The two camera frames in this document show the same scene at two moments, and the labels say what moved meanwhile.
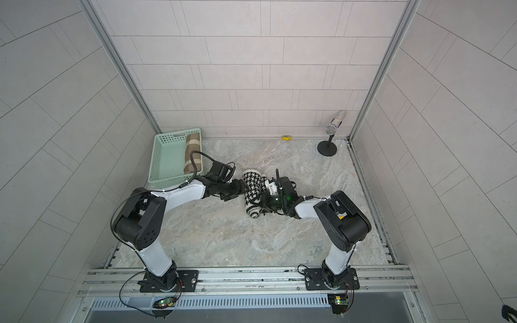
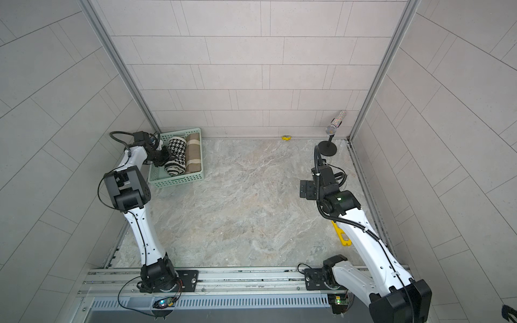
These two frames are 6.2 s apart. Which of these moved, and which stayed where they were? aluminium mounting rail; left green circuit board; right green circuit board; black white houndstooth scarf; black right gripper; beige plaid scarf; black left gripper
Moved: black right gripper; black white houndstooth scarf; black left gripper
Stayed: aluminium mounting rail; beige plaid scarf; right green circuit board; left green circuit board
